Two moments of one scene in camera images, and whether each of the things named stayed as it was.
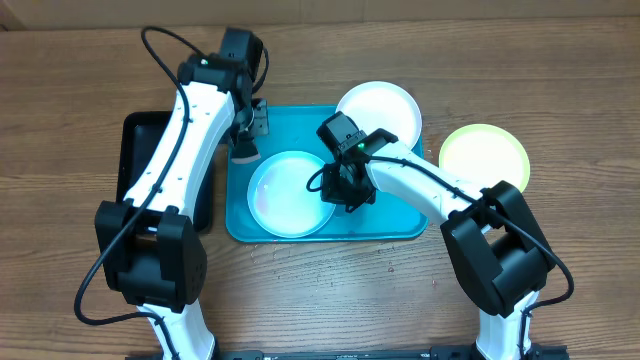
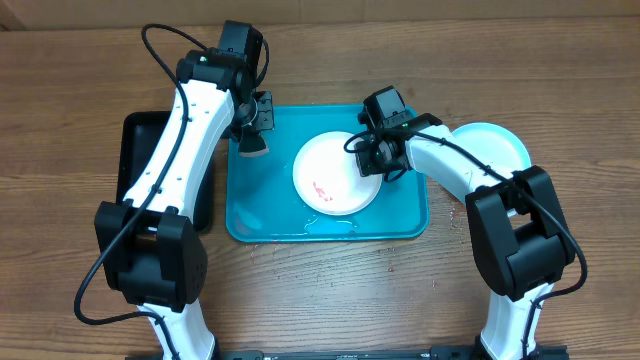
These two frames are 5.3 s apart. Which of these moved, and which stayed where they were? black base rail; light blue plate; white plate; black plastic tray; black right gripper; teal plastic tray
Moved: light blue plate; black right gripper; white plate
Stayed: teal plastic tray; black base rail; black plastic tray
